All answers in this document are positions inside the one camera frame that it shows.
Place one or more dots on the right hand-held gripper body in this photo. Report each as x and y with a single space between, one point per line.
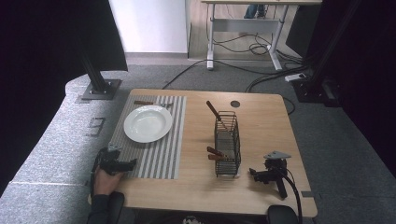
275 169

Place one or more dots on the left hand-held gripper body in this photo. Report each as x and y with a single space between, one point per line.
109 161

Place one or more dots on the person's left hand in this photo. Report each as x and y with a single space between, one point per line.
105 183

